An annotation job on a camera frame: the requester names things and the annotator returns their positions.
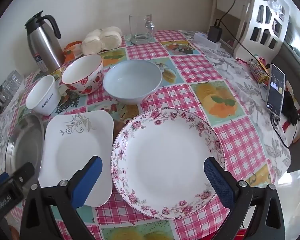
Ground stainless steel thermos jug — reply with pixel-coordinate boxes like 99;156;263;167
24;10;65;72

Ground square white plate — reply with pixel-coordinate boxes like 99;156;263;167
38;110;115;208

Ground strawberry print bowl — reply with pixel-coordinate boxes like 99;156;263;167
61;54;104;96

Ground small white bowl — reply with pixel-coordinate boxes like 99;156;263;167
26;75;60;117

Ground tray of glass cups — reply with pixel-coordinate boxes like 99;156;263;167
0;70;24;114

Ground orange snack packet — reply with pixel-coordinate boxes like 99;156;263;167
63;41;83;62

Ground white cutout shelf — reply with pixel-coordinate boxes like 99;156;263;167
210;0;292;60

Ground clear glass mug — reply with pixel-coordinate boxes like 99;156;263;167
129;14;155;44

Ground black phone cable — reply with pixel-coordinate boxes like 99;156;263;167
271;90;300;148

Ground checked fruit print tablecloth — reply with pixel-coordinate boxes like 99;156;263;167
0;30;292;240

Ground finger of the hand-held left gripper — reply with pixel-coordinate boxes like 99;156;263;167
8;162;35;187

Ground round floral rim plate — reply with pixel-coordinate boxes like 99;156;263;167
111;107;225;220

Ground patterned candy tube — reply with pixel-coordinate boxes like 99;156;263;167
248;59;269;83

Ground white power strip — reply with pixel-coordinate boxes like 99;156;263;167
193;31;221;50

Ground smartphone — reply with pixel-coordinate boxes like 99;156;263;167
266;64;286;117

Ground stainless steel basin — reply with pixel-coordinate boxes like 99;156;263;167
4;114;45;180

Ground black charger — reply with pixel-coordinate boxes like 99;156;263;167
208;19;223;43

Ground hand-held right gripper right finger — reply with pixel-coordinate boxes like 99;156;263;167
203;157;286;240

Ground light blue bowl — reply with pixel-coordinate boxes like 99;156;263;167
103;60;163;105

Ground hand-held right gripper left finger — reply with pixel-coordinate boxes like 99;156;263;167
20;156;103;240

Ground bag of white buns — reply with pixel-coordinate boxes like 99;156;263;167
81;26;122;55

